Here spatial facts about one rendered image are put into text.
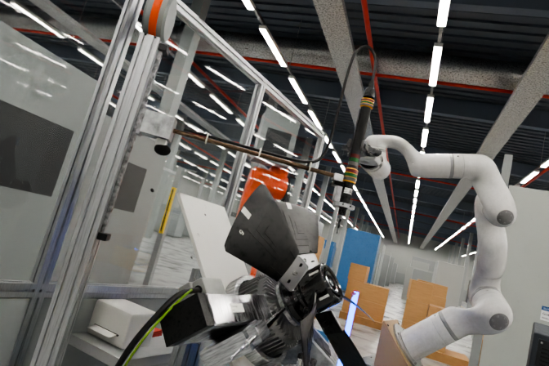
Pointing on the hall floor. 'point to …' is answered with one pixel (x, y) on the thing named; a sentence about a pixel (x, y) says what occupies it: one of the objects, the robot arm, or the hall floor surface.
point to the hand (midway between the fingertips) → (357, 145)
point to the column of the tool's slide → (95, 210)
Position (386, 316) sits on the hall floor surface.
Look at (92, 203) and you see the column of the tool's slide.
